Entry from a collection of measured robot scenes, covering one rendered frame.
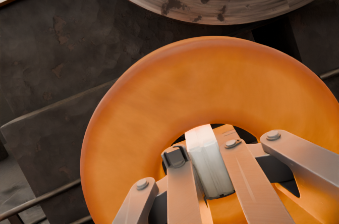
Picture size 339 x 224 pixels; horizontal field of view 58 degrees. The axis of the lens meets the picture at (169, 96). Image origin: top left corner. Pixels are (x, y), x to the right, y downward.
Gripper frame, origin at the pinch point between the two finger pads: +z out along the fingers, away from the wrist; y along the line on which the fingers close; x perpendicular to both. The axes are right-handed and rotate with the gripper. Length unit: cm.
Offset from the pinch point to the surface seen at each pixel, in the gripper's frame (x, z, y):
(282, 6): 3.5, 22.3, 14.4
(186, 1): 8.4, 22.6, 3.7
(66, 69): 5.8, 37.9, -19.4
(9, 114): -57, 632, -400
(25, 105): 2.7, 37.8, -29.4
